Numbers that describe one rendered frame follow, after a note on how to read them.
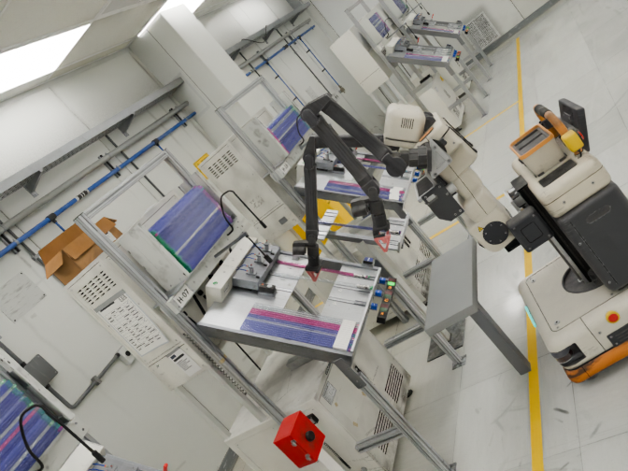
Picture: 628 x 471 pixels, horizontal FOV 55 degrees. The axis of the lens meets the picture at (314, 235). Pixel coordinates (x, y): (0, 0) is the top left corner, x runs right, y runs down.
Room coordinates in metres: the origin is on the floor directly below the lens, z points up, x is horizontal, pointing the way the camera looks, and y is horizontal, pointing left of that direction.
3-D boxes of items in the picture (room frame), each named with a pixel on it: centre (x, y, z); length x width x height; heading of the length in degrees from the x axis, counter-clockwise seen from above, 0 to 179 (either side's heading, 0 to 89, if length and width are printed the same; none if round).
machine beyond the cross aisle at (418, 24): (8.45, -2.84, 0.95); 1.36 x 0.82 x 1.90; 58
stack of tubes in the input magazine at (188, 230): (2.97, 0.45, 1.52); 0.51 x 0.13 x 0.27; 148
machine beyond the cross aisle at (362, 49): (7.23, -2.06, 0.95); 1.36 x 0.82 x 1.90; 58
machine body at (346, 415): (2.98, 0.58, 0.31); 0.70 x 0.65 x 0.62; 148
